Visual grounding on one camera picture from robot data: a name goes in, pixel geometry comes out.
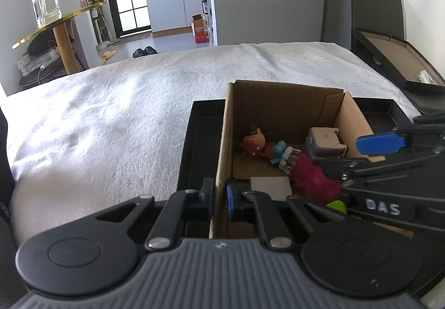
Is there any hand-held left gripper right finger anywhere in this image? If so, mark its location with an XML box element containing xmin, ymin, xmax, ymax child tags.
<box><xmin>226</xmin><ymin>180</ymin><xmax>352</xmax><ymax>251</ymax></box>

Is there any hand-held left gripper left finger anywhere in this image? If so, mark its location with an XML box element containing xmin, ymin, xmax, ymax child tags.
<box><xmin>95</xmin><ymin>177</ymin><xmax>214</xmax><ymax>250</ymax></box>

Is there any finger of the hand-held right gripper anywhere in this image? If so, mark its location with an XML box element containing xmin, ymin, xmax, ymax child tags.
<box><xmin>311</xmin><ymin>147</ymin><xmax>445</xmax><ymax>188</ymax></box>
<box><xmin>356</xmin><ymin>112</ymin><xmax>445</xmax><ymax>156</ymax></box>

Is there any beige cube figure toy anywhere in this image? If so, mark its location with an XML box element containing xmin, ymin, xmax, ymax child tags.
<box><xmin>306</xmin><ymin>127</ymin><xmax>346</xmax><ymax>158</ymax></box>

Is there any pink fuzzy toy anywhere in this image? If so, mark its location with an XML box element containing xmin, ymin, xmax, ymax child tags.
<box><xmin>290</xmin><ymin>154</ymin><xmax>343</xmax><ymax>205</ymax></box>

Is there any black tray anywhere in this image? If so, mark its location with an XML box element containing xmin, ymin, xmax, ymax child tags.
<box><xmin>177</xmin><ymin>97</ymin><xmax>445</xmax><ymax>299</ymax></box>

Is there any brown cardboard box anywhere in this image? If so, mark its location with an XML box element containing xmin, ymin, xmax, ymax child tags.
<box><xmin>209</xmin><ymin>79</ymin><xmax>414</xmax><ymax>240</ymax></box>

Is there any orange bear figure toy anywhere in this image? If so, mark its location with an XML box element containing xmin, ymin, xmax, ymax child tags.
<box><xmin>242</xmin><ymin>126</ymin><xmax>268</xmax><ymax>156</ymax></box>

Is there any teal white toy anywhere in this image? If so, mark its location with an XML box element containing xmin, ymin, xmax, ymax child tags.
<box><xmin>261</xmin><ymin>140</ymin><xmax>304</xmax><ymax>170</ymax></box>

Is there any clear plastic wrap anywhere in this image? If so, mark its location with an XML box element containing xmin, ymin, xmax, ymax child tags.
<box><xmin>417</xmin><ymin>70</ymin><xmax>440</xmax><ymax>85</ymax></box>

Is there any black framed brown board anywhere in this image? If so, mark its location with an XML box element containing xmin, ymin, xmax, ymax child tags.
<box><xmin>353</xmin><ymin>27</ymin><xmax>445</xmax><ymax>92</ymax></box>

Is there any white fluffy blanket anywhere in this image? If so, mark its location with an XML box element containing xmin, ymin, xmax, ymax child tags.
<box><xmin>0</xmin><ymin>42</ymin><xmax>418</xmax><ymax>247</ymax></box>

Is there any dark grey upholstered panel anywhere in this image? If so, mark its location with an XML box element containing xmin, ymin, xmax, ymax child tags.
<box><xmin>349</xmin><ymin>0</ymin><xmax>404</xmax><ymax>52</ymax></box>

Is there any orange cardboard box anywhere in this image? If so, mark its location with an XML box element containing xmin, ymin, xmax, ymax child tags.
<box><xmin>191</xmin><ymin>14</ymin><xmax>210</xmax><ymax>44</ymax></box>

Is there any white kitchen cabinet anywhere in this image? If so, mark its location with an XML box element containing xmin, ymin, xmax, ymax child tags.
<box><xmin>144</xmin><ymin>0</ymin><xmax>209</xmax><ymax>38</ymax></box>

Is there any dark cloth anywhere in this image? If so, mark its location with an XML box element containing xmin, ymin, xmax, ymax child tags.
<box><xmin>0</xmin><ymin>107</ymin><xmax>18</xmax><ymax>250</ymax></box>

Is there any gold round side table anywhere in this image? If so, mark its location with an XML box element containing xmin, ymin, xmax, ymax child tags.
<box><xmin>12</xmin><ymin>2</ymin><xmax>108</xmax><ymax>90</ymax></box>

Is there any white power strip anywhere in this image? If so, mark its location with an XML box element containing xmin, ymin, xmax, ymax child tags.
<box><xmin>17</xmin><ymin>48</ymin><xmax>58</xmax><ymax>70</ymax></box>

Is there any clear glass jar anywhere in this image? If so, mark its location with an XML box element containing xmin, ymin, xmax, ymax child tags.
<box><xmin>32</xmin><ymin>0</ymin><xmax>62</xmax><ymax>28</ymax></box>

